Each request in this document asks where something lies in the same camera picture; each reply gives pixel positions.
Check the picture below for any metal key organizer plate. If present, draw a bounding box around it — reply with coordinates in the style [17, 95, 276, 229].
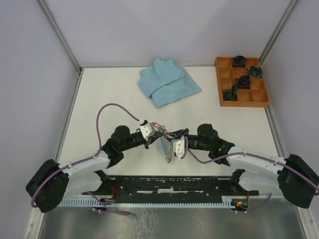
[160, 125, 172, 163]

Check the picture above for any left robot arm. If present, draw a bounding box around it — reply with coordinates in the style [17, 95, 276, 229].
[25, 123, 165, 213]

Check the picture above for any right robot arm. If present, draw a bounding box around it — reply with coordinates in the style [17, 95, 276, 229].
[166, 123, 319, 209]

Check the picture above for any light blue cloth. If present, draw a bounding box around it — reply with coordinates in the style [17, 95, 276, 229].
[138, 59, 201, 108]

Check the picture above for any wooden compartment tray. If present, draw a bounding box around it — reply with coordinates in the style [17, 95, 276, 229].
[215, 56, 270, 108]

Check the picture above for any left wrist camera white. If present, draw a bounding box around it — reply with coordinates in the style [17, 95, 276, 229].
[139, 121, 156, 139]

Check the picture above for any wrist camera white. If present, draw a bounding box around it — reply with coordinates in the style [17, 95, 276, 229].
[171, 136, 188, 159]
[139, 121, 156, 139]

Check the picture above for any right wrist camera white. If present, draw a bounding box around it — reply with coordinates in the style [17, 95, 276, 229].
[171, 136, 188, 159]

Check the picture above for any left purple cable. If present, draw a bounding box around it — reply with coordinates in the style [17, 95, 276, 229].
[30, 103, 143, 216]

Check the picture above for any purple cable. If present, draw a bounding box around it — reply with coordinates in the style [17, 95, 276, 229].
[30, 103, 143, 216]
[179, 135, 319, 214]

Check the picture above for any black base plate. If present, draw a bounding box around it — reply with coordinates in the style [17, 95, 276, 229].
[93, 175, 259, 204]

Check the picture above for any dark green coiled cord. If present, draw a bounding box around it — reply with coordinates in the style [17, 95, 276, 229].
[223, 89, 238, 102]

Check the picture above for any dark twisted cord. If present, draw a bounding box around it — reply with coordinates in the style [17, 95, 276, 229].
[231, 75, 252, 92]

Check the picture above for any black coiled cord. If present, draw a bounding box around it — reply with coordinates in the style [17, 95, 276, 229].
[232, 55, 247, 68]

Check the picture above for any green yellow coiled cord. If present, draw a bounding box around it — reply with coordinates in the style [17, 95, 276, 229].
[247, 65, 264, 78]

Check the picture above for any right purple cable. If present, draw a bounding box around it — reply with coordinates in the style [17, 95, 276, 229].
[179, 135, 319, 214]

